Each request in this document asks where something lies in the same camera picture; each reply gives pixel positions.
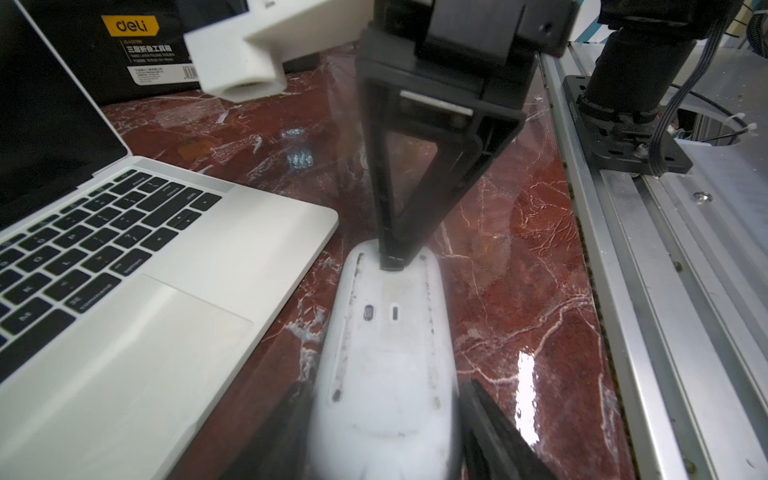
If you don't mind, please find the white wireless mouse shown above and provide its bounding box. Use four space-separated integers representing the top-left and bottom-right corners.
307 240 462 479

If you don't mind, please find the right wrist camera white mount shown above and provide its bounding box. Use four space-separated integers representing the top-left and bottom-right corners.
184 0 374 103

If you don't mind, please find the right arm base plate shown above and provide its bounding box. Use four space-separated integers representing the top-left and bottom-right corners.
563 75 672 175

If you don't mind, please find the black yellow toolbox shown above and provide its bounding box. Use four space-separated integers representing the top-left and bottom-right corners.
17 0 322 108

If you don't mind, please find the aluminium front rail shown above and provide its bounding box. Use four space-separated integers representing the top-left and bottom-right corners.
542 43 767 479

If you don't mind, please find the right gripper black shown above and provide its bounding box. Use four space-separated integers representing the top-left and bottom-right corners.
356 0 579 271

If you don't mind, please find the silver laptop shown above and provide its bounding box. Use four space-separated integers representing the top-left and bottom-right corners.
1 1 338 479

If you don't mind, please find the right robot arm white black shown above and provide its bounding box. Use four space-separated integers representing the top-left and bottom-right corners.
356 1 740 271

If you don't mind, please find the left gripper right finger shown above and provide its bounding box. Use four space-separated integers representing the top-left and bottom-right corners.
459 380 557 480

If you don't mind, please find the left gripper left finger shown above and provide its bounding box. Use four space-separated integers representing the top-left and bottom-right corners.
220 381 312 480

